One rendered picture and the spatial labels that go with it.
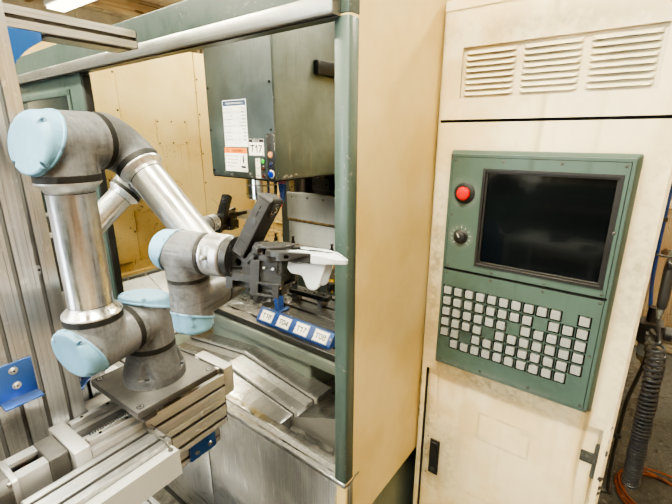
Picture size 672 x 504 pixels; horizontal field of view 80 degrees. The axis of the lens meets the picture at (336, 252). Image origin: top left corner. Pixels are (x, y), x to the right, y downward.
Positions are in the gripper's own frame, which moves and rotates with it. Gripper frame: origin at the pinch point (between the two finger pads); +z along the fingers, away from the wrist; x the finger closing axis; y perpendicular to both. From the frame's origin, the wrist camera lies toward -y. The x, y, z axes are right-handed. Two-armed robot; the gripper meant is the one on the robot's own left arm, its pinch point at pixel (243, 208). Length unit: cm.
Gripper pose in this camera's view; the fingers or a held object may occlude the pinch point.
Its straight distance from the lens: 202.5
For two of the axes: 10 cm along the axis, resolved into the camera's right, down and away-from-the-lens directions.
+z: 4.4, -2.9, 8.5
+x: 9.0, 1.2, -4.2
